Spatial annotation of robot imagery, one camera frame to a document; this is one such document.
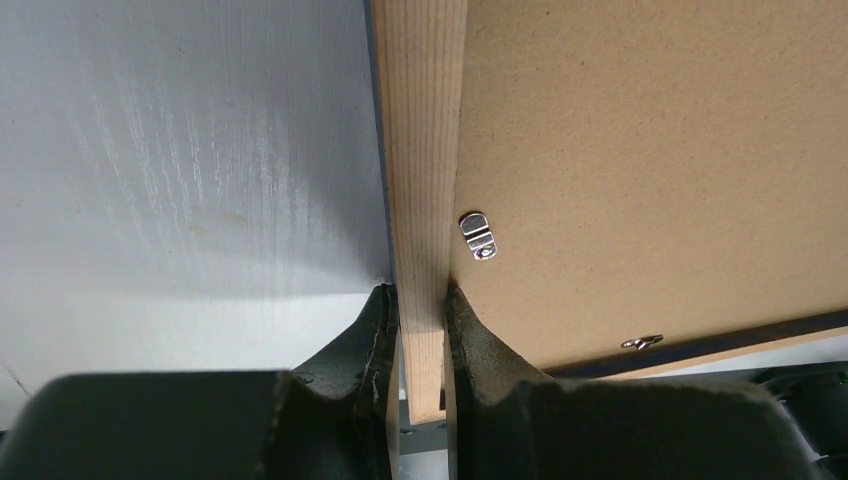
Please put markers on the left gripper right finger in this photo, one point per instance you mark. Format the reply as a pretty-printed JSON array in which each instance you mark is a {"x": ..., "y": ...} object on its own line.
[{"x": 506, "y": 419}]

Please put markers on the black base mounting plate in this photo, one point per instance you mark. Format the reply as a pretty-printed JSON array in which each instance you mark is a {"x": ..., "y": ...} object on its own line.
[{"x": 422, "y": 437}]

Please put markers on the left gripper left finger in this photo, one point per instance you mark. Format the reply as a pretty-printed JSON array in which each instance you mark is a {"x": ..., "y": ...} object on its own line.
[{"x": 332, "y": 417}]

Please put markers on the blue wooden photo frame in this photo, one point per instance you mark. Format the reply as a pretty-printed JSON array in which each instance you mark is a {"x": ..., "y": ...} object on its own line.
[{"x": 620, "y": 188}]

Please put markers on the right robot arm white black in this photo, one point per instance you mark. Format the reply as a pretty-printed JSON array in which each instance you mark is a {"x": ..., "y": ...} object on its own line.
[{"x": 815, "y": 396}]

